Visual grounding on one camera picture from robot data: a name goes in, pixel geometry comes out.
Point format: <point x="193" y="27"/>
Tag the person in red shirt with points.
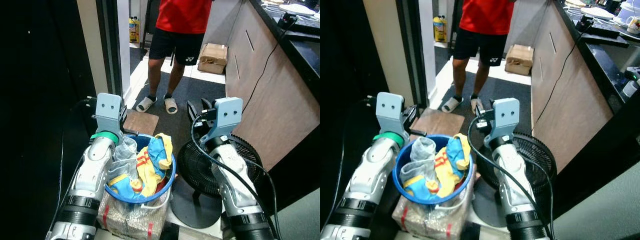
<point x="182" y="20"/>
<point x="487" y="20"/>

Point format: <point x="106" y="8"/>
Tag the black door frame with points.
<point x="412" y="45"/>
<point x="110" y="45"/>

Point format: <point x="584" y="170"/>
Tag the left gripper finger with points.
<point x="131" y="133"/>
<point x="417" y="134"/>

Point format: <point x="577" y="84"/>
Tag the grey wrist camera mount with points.
<point x="227" y="115"/>
<point x="107" y="112"/>
<point x="505" y="117"/>
<point x="390" y="112"/>

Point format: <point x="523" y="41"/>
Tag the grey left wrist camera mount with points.
<point x="107" y="112"/>
<point x="390" y="112"/>

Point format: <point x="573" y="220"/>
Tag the brown wooden board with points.
<point x="145" y="122"/>
<point x="440" y="122"/>

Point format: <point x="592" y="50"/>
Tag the white slipper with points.
<point x="451" y="104"/>
<point x="171" y="105"/>
<point x="475" y="102"/>
<point x="146" y="104"/>

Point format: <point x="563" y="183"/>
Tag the small red cloth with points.
<point x="457" y="187"/>
<point x="161" y="187"/>

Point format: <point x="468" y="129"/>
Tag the white plate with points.
<point x="597" y="12"/>
<point x="300" y="9"/>

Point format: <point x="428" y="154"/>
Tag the light grey checked garment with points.
<point x="422" y="155"/>
<point x="125" y="155"/>

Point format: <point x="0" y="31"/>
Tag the black countertop device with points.
<point x="585" y="24"/>
<point x="287" y="21"/>

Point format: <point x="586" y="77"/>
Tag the black floor fan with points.
<point x="195" y="165"/>
<point x="535" y="155"/>

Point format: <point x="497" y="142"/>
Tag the yellow and blue garment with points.
<point x="445" y="172"/>
<point x="147" y="170"/>

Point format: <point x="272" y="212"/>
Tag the dark grey floor mat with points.
<point x="505" y="95"/>
<point x="200" y="95"/>

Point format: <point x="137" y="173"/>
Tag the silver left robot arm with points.
<point x="367" y="175"/>
<point x="90" y="175"/>

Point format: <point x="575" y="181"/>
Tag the clear plastic sack red stripes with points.
<point x="430" y="222"/>
<point x="130" y="220"/>

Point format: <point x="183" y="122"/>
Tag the blue plastic basin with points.
<point x="120" y="196"/>
<point x="399" y="170"/>

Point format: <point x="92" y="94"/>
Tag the cardboard box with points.
<point x="214" y="59"/>
<point x="520" y="60"/>

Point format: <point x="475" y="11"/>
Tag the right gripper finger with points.
<point x="194" y="115"/>
<point x="476" y="116"/>

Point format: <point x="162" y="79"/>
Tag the black countertop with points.
<point x="605" y="60"/>
<point x="305" y="55"/>

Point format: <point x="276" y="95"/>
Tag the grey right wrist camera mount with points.
<point x="505" y="117"/>
<point x="227" y="115"/>

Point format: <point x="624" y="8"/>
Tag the brown wooden cabinet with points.
<point x="280" y="110"/>
<point x="570" y="115"/>

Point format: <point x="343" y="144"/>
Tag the yellow bottle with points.
<point x="134" y="31"/>
<point x="439" y="30"/>

